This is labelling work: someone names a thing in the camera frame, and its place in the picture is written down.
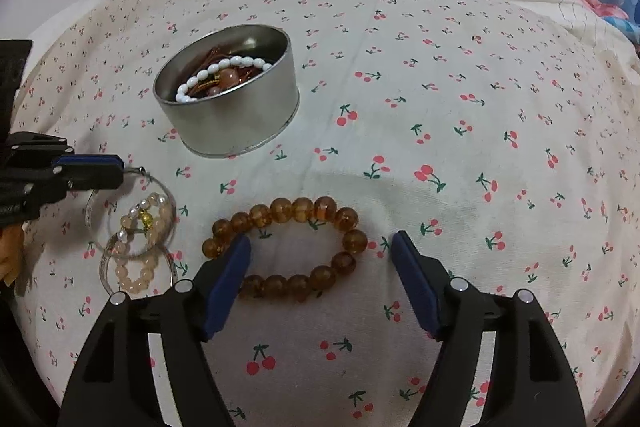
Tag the person's left hand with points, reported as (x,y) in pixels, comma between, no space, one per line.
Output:
(10,257)

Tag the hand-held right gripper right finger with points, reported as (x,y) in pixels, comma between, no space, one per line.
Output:
(415,282)

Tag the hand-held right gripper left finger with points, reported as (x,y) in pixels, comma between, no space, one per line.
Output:
(227,287)

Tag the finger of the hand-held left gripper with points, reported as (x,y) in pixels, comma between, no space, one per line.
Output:
(97,180)
(90,162)

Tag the round silver tin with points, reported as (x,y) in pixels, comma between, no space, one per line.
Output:
(250,122)

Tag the light blue cloth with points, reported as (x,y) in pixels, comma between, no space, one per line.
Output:
(627,27)

